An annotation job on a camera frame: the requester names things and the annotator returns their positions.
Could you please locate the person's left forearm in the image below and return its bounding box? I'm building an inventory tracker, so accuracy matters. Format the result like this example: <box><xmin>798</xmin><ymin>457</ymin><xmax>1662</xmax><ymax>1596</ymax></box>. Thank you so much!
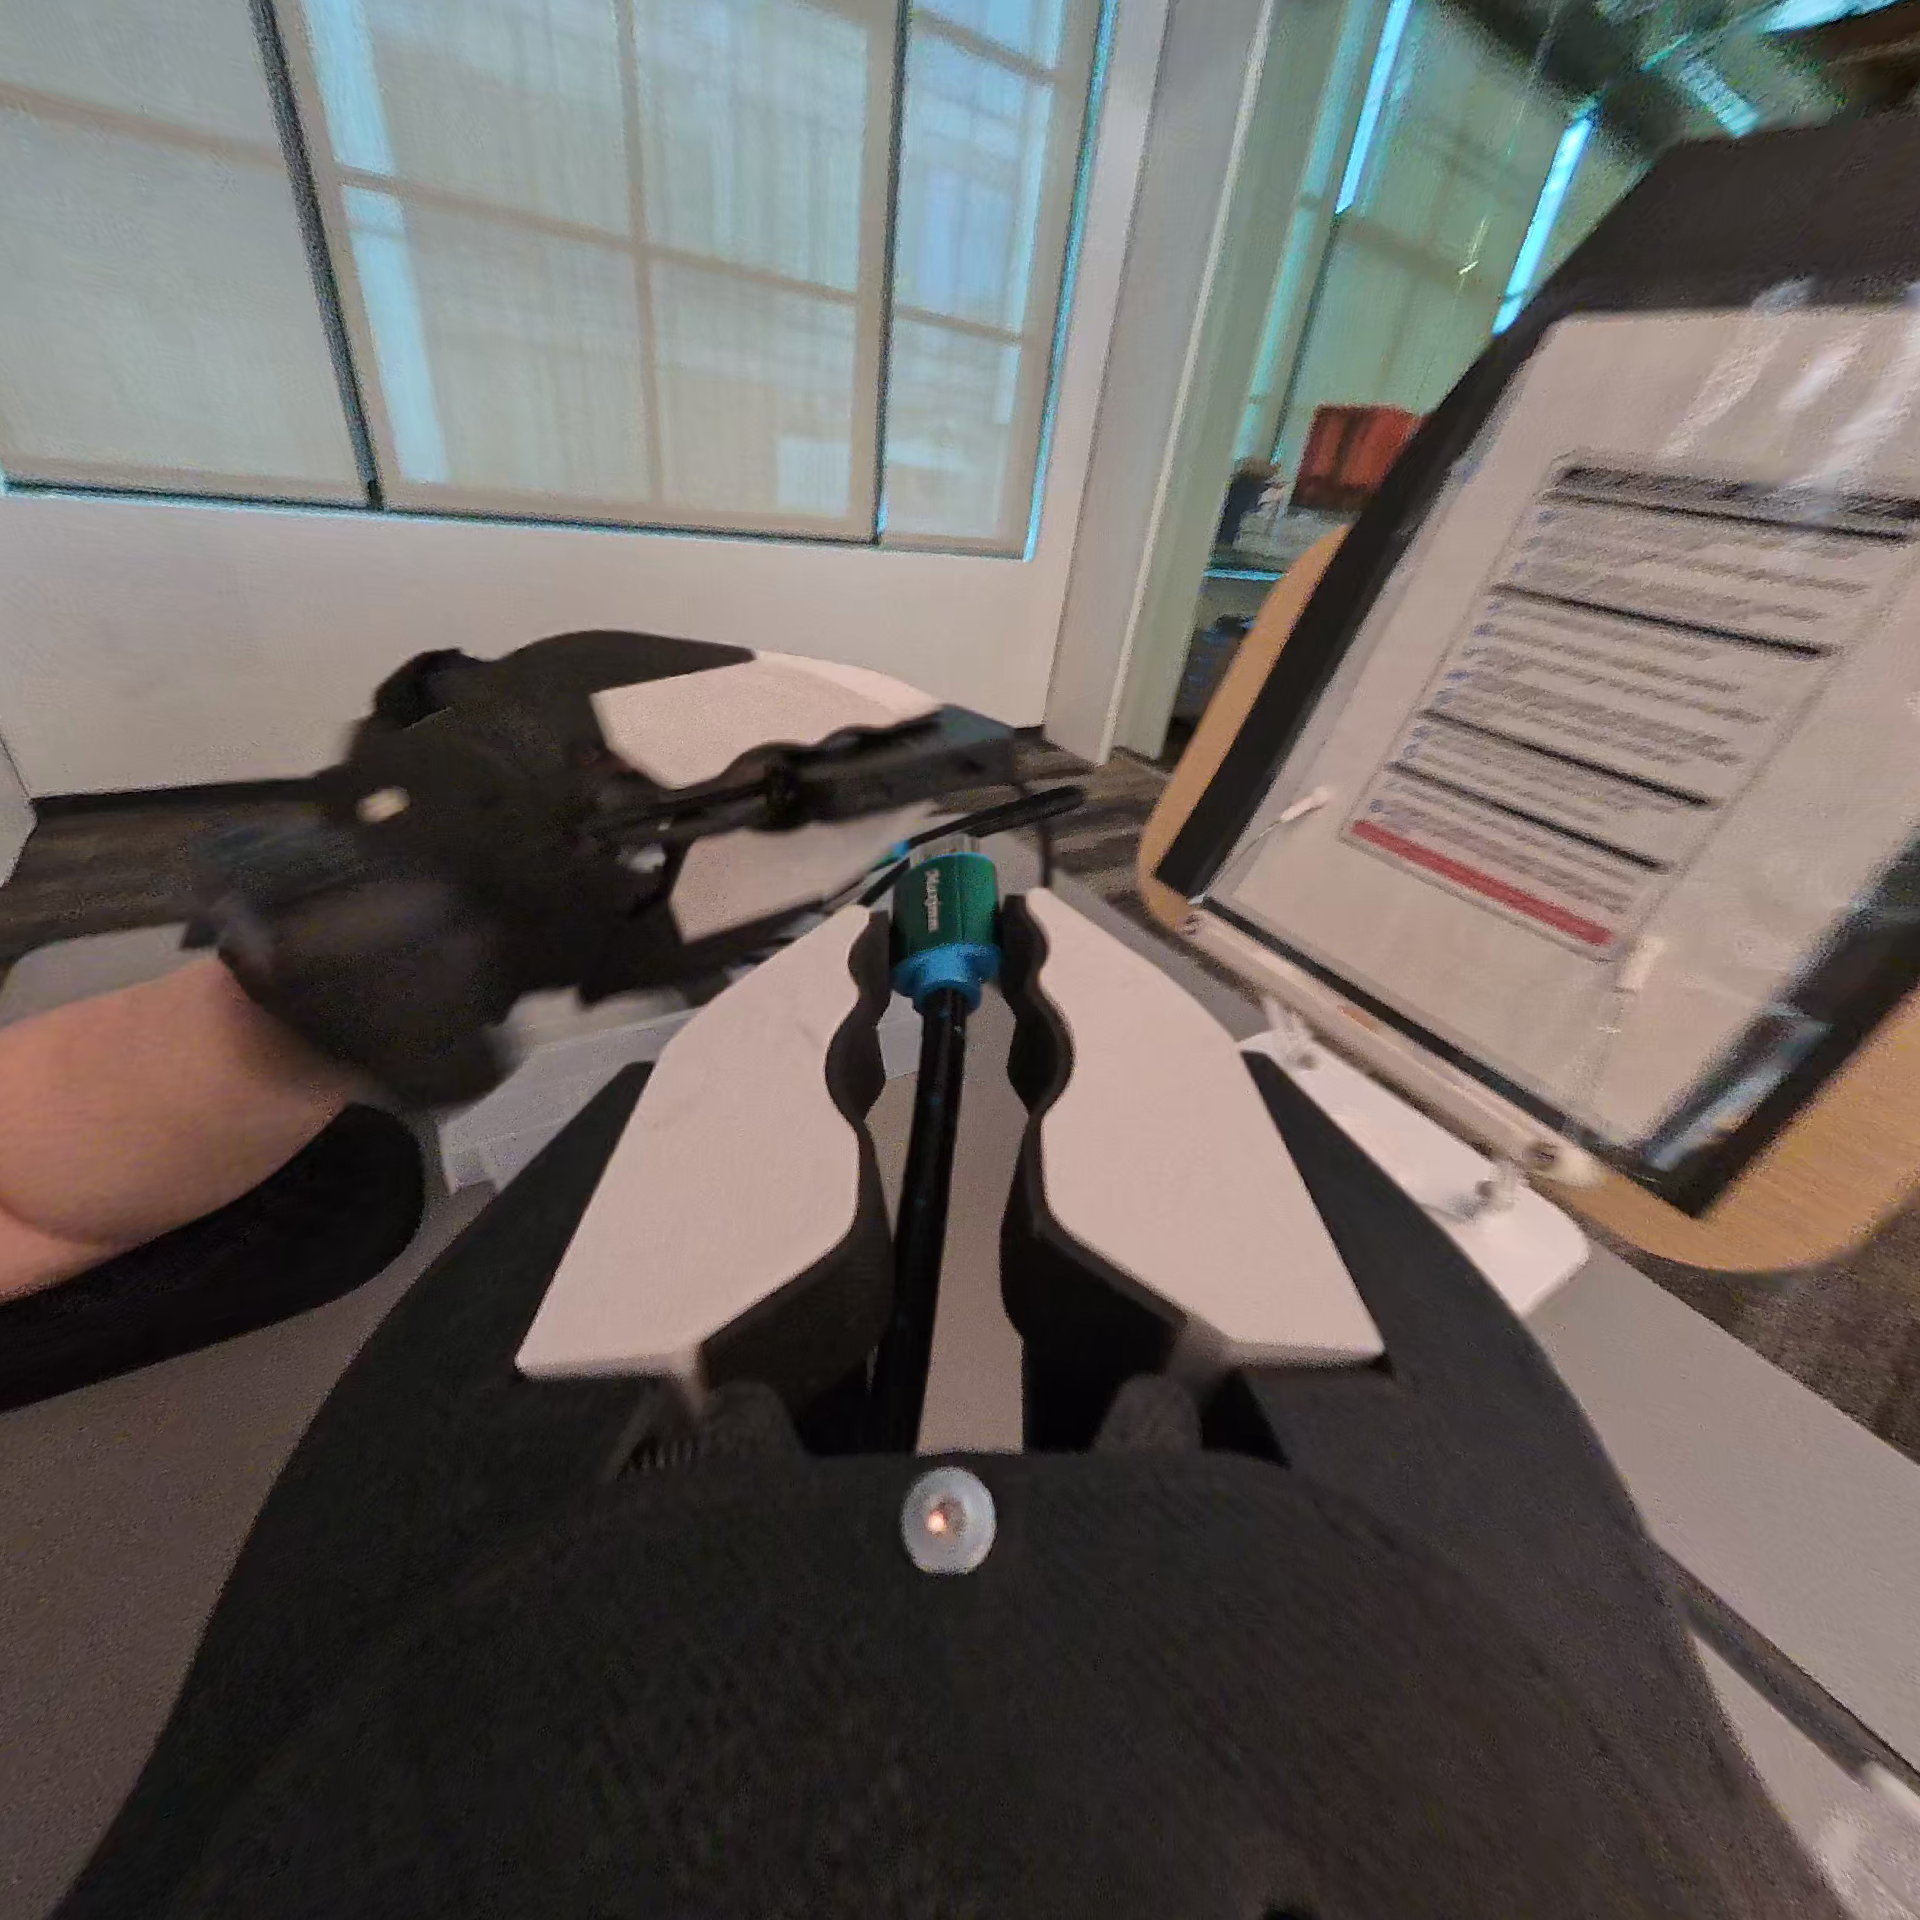
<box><xmin>0</xmin><ymin>957</ymin><xmax>370</xmax><ymax>1306</ymax></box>

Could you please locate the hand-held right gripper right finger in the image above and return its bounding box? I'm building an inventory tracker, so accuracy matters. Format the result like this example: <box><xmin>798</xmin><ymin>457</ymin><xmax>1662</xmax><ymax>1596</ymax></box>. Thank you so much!
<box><xmin>1005</xmin><ymin>889</ymin><xmax>1384</xmax><ymax>1451</ymax></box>

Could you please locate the grey hdmi switch box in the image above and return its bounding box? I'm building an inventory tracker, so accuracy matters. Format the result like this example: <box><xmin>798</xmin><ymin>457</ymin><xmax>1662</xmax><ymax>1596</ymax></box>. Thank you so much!
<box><xmin>780</xmin><ymin>708</ymin><xmax>1025</xmax><ymax>822</ymax></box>

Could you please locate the black elbow rest pad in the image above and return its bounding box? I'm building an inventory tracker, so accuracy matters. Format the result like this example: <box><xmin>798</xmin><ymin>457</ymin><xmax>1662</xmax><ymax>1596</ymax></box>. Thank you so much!
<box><xmin>0</xmin><ymin>1100</ymin><xmax>429</xmax><ymax>1414</ymax></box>

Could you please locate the clear acrylic sign holder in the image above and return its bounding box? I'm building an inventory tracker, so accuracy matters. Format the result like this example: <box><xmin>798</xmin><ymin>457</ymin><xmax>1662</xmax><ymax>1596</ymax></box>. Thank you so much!
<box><xmin>1199</xmin><ymin>307</ymin><xmax>1920</xmax><ymax>1190</ymax></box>

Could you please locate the black braided hdmi cable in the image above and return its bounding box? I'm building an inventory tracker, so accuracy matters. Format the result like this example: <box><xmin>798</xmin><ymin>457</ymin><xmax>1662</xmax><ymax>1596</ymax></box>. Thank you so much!
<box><xmin>869</xmin><ymin>841</ymin><xmax>1002</xmax><ymax>1454</ymax></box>

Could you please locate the large paned window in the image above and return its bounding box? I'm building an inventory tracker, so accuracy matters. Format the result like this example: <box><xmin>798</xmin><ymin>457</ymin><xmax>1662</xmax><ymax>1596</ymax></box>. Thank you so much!
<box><xmin>0</xmin><ymin>0</ymin><xmax>1112</xmax><ymax>563</ymax></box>

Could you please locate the red storage case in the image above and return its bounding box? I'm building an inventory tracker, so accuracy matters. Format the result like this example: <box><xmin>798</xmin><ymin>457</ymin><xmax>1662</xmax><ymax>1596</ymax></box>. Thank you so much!
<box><xmin>1294</xmin><ymin>402</ymin><xmax>1419</xmax><ymax>516</ymax></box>

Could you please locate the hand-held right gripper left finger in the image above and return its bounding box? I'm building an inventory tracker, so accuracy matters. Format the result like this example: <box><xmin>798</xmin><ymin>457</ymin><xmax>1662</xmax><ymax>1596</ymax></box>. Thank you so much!
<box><xmin>513</xmin><ymin>903</ymin><xmax>905</xmax><ymax>1451</ymax></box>

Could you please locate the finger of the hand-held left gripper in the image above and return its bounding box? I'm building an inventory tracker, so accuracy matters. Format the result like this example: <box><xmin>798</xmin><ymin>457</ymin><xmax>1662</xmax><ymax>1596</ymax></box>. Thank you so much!
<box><xmin>667</xmin><ymin>816</ymin><xmax>905</xmax><ymax>951</ymax></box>
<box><xmin>586</xmin><ymin>657</ymin><xmax>963</xmax><ymax>813</ymax></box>

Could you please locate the black wood-edged divider panel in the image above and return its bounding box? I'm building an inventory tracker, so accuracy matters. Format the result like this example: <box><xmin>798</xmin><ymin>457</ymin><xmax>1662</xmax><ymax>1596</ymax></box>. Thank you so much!
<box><xmin>1135</xmin><ymin>112</ymin><xmax>1920</xmax><ymax>1277</ymax></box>

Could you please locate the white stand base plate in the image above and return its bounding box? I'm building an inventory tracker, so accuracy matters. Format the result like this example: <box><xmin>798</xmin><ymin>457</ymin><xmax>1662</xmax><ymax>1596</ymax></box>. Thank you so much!
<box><xmin>1238</xmin><ymin>1035</ymin><xmax>1594</xmax><ymax>1329</ymax></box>

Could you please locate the printed instruction sheet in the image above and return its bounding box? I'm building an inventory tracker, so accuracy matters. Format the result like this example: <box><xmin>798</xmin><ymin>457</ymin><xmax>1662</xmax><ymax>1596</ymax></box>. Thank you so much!
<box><xmin>1343</xmin><ymin>457</ymin><xmax>1920</xmax><ymax>964</ymax></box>

